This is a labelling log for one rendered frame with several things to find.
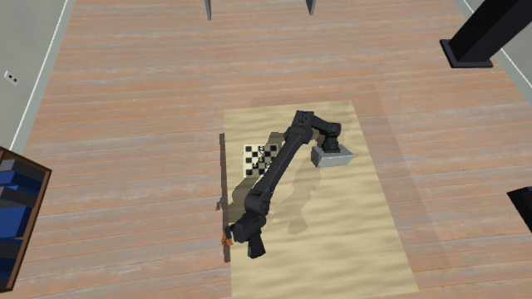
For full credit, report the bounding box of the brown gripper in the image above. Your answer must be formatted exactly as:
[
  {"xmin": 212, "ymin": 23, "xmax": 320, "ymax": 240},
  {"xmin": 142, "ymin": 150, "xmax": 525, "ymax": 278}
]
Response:
[{"xmin": 221, "ymin": 223, "xmax": 235, "ymax": 246}]

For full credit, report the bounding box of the black and cream chessboard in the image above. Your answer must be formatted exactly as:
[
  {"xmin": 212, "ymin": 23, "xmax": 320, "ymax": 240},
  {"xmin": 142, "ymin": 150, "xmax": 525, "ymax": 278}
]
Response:
[{"xmin": 244, "ymin": 144, "xmax": 279, "ymax": 178}]

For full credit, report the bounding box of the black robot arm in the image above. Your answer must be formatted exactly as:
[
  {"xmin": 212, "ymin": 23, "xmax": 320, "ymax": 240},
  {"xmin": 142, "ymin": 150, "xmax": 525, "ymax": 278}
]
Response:
[{"xmin": 233, "ymin": 110, "xmax": 342, "ymax": 259}]

